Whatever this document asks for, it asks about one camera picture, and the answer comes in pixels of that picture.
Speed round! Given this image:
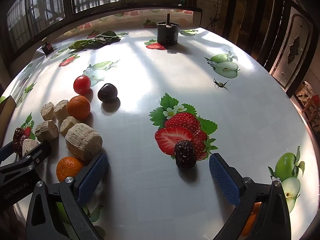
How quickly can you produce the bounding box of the orange mandarin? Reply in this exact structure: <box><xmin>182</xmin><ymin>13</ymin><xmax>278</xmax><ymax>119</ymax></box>
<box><xmin>67</xmin><ymin>95</ymin><xmax>91</xmax><ymax>120</ymax></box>
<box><xmin>239</xmin><ymin>202</ymin><xmax>262</xmax><ymax>238</ymax></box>
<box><xmin>56</xmin><ymin>156</ymin><xmax>85</xmax><ymax>182</ymax></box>

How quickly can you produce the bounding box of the green leafy vegetable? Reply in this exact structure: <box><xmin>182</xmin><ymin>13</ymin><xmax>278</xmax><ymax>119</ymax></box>
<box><xmin>68</xmin><ymin>31</ymin><xmax>121</xmax><ymax>50</ymax></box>

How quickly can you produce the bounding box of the red cherry tomato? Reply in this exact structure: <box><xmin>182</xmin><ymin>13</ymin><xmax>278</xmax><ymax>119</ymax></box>
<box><xmin>73</xmin><ymin>75</ymin><xmax>91</xmax><ymax>94</ymax></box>

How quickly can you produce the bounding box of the glass panel cabinet door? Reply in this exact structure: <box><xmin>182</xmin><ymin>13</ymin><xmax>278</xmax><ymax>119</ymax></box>
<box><xmin>265</xmin><ymin>0</ymin><xmax>317</xmax><ymax>98</ymax></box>

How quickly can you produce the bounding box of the green fruit calyx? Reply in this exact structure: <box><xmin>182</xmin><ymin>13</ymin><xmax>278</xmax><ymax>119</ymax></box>
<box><xmin>213</xmin><ymin>78</ymin><xmax>230</xmax><ymax>91</ymax></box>

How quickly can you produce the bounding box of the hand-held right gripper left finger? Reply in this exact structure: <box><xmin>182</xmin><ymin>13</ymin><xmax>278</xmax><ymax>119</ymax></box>
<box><xmin>25</xmin><ymin>152</ymin><xmax>109</xmax><ymax>240</ymax></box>

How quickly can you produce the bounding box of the small cut sugarcane piece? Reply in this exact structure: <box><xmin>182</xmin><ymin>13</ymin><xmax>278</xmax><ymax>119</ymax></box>
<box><xmin>59</xmin><ymin>116</ymin><xmax>81</xmax><ymax>137</ymax></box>
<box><xmin>41</xmin><ymin>102</ymin><xmax>55</xmax><ymax>121</ymax></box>
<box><xmin>22</xmin><ymin>138</ymin><xmax>39</xmax><ymax>157</ymax></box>
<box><xmin>54</xmin><ymin>100</ymin><xmax>69</xmax><ymax>122</ymax></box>
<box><xmin>34</xmin><ymin>120</ymin><xmax>59</xmax><ymax>142</ymax></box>

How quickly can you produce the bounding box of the dark purple plum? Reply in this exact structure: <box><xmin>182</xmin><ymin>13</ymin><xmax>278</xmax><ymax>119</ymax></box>
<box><xmin>97</xmin><ymin>83</ymin><xmax>118</xmax><ymax>103</ymax></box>

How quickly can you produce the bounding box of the glossy red date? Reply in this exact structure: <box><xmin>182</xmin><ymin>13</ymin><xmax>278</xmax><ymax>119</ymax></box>
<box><xmin>13</xmin><ymin>127</ymin><xmax>25</xmax><ymax>143</ymax></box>
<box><xmin>14</xmin><ymin>134</ymin><xmax>31</xmax><ymax>155</ymax></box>

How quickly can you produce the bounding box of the black hanging cable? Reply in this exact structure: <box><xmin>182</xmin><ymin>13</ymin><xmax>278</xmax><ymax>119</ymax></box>
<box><xmin>205</xmin><ymin>0</ymin><xmax>223</xmax><ymax>30</ymax></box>

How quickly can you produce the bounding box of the small red black box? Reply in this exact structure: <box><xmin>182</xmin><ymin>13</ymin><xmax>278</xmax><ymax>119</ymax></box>
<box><xmin>41</xmin><ymin>38</ymin><xmax>54</xmax><ymax>55</ymax></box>

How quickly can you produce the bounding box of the black cylindrical container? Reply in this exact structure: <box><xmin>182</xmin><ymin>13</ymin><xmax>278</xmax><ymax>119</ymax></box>
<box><xmin>157</xmin><ymin>13</ymin><xmax>180</xmax><ymax>46</ymax></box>

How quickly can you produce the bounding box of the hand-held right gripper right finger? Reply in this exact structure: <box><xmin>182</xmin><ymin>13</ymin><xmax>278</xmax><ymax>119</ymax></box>
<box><xmin>209</xmin><ymin>152</ymin><xmax>292</xmax><ymax>240</ymax></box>

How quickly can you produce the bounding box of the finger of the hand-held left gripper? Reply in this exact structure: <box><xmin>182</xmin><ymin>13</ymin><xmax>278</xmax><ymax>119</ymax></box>
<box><xmin>0</xmin><ymin>141</ymin><xmax>18</xmax><ymax>165</ymax></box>
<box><xmin>0</xmin><ymin>140</ymin><xmax>52</xmax><ymax>178</ymax></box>

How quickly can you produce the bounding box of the dark wrinkled red date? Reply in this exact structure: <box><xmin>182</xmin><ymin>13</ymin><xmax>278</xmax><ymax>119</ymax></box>
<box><xmin>174</xmin><ymin>140</ymin><xmax>196</xmax><ymax>169</ymax></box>

